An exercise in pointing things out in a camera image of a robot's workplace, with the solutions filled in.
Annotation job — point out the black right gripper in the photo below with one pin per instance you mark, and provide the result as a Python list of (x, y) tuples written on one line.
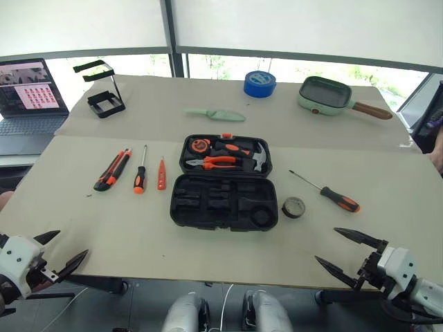
[(368, 269)]

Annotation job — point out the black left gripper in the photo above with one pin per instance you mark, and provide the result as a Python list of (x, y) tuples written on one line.
[(34, 276)]

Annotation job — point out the long orange black screwdriver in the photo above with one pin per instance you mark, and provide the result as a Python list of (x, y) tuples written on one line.
[(341, 200)]

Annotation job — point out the black electrical tape roll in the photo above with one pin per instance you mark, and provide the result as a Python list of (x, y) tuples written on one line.
[(287, 211)]

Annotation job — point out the orange black utility knife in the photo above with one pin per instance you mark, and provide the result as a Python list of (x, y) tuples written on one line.
[(111, 171)]

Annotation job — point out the short orange black screwdriver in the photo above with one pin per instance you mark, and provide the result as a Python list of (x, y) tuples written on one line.
[(140, 180)]

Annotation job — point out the orange voltage tester pen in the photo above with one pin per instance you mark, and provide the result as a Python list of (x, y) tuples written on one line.
[(161, 176)]

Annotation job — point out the black tool case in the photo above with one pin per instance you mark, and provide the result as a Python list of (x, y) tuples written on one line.
[(225, 207)]

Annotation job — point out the bystander bare knee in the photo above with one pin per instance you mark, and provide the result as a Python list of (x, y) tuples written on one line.
[(5, 200)]

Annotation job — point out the silver rounded right leg shell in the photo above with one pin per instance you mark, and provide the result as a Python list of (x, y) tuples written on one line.
[(270, 311)]

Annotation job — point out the silver rounded leg shell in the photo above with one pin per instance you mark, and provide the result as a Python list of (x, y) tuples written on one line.
[(270, 311), (183, 311)]

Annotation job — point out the dark grey laptop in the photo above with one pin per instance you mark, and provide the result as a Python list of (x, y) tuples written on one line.
[(27, 128)]

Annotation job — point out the silver rounded left leg shell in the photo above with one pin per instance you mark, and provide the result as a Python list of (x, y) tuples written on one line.
[(183, 311)]

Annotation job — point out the bystander in dark clothing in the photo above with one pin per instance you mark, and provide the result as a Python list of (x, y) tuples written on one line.
[(429, 135)]

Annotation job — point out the orange black tape measure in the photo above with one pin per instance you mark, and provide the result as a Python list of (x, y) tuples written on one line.
[(198, 145)]

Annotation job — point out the green sheathed knife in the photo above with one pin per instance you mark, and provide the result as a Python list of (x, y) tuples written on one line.
[(225, 115)]

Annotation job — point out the blue tape roll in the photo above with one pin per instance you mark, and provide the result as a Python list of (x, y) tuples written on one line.
[(257, 88)]

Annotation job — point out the black table frame bar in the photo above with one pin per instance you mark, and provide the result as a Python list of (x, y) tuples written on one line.
[(346, 296)]

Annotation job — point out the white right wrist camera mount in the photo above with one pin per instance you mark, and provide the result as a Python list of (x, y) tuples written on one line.
[(398, 266)]

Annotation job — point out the dark grey window frame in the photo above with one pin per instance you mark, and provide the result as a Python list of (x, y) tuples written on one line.
[(169, 27)]

